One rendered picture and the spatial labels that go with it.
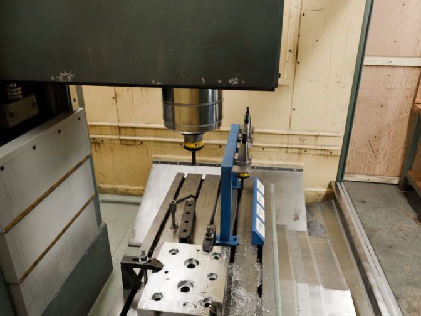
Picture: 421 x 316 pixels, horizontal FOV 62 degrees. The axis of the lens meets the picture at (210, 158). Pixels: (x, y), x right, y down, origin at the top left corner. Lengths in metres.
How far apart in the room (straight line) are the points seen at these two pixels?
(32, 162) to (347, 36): 1.50
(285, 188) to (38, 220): 1.32
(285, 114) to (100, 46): 1.32
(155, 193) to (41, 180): 1.01
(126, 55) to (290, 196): 1.38
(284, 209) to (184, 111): 1.19
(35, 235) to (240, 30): 0.78
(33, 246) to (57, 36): 0.58
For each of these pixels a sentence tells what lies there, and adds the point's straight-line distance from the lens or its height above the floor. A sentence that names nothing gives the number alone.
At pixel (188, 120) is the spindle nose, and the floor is 1.49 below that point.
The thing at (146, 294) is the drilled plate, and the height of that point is 0.99.
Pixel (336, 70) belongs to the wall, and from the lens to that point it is 1.93.
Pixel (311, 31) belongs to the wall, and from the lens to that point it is 1.89.
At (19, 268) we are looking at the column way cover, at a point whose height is 1.11.
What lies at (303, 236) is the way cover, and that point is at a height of 0.71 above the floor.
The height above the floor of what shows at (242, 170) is 1.22.
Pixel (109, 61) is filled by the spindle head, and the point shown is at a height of 1.63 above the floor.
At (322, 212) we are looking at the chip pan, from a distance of 2.10.
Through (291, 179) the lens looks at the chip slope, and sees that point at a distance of 2.04.
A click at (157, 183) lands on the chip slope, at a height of 0.79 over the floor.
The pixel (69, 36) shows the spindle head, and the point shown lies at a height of 1.68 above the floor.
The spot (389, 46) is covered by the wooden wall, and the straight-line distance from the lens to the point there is 3.68.
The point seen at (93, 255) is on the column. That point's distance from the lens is 1.53.
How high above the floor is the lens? 1.75
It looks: 24 degrees down
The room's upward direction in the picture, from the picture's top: straight up
